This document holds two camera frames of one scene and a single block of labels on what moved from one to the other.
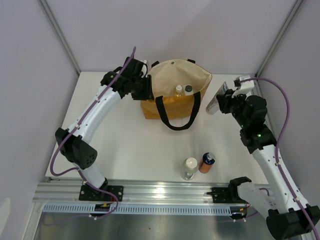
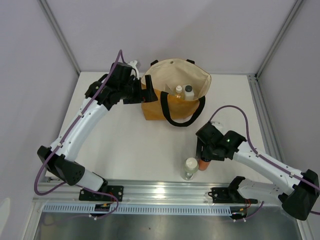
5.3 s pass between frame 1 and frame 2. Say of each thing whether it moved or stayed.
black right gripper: moved
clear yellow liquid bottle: stayed
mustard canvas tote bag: stayed
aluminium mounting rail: stayed
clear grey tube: moved
